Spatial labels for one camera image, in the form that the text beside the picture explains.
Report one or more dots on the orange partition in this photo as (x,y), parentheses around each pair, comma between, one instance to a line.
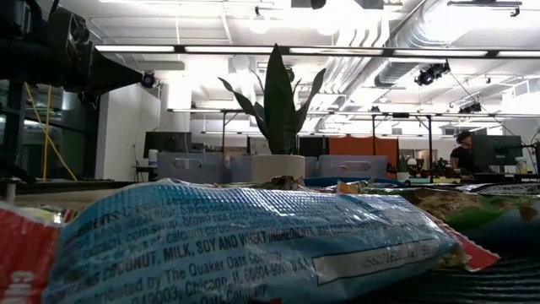
(363,145)

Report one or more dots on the red-edged granola bar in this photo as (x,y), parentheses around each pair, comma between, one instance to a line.
(472,253)

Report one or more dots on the green and blue granola bar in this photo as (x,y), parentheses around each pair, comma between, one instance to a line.
(472,215)

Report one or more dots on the white plastic container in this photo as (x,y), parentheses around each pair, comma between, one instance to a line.
(153,158)

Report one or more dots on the black ceiling spotlight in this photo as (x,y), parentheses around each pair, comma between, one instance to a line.
(430,74)
(470,108)

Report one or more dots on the overhead LED light bar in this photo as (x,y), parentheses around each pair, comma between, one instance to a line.
(422,52)

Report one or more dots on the black aluminium table frame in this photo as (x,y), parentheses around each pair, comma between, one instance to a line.
(76,187)

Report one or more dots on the silver ventilation duct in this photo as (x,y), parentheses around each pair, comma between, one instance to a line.
(396,72)

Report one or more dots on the person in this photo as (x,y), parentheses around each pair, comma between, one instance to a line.
(463,158)

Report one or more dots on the white plant pot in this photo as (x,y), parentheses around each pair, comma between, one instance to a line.
(278,169)

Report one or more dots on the round dark woven placemat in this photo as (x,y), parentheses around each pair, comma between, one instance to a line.
(485,283)

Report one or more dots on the small potted cactus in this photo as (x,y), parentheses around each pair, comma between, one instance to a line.
(403,169)

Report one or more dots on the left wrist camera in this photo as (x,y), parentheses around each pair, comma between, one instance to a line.
(69,29)

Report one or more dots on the black blue-lens camera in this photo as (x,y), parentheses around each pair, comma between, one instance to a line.
(147,79)

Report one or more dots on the round pendant lamp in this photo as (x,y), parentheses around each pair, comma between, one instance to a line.
(259,23)

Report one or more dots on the black background rig frame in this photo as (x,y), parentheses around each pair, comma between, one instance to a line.
(430,148)

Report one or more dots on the black computer monitor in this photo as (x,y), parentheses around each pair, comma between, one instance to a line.
(495,152)
(169,143)

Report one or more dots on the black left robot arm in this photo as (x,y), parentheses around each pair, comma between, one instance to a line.
(25,63)

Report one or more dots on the green snake plant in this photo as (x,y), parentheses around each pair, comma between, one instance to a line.
(278,105)

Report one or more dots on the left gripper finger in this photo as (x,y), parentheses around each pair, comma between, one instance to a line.
(109,76)

